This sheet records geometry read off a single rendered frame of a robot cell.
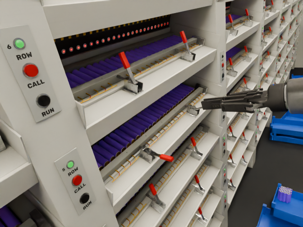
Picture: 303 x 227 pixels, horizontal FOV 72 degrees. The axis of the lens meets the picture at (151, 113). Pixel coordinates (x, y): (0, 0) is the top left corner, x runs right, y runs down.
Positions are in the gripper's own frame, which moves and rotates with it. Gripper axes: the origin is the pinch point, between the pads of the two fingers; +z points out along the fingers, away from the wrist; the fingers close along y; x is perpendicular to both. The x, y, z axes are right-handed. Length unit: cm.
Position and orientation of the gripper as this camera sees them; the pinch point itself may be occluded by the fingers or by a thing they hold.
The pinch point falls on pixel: (213, 103)
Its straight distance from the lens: 70.5
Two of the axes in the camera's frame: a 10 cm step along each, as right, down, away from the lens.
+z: -7.4, 0.5, 6.7
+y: 5.9, -4.4, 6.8
